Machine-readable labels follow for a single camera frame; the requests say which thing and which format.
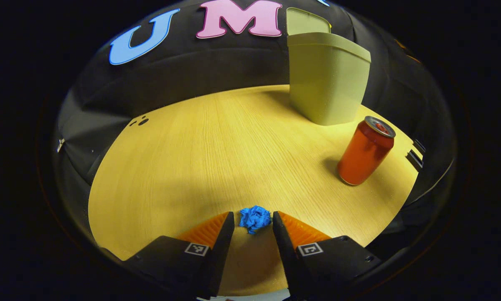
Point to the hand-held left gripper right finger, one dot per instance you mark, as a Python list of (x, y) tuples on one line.
[(286, 251)]

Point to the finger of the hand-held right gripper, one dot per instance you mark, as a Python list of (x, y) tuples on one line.
[(419, 146), (414, 160)]

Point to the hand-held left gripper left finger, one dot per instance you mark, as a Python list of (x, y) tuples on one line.
[(221, 251)]

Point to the blue paper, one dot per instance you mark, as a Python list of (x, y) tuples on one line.
[(254, 218)]

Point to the orange pop can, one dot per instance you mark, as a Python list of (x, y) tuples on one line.
[(365, 154)]

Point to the pale green desktop garbage bin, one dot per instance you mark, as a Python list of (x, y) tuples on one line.
[(325, 79)]

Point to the black backdrop cloth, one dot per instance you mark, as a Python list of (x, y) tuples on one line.
[(212, 62)]

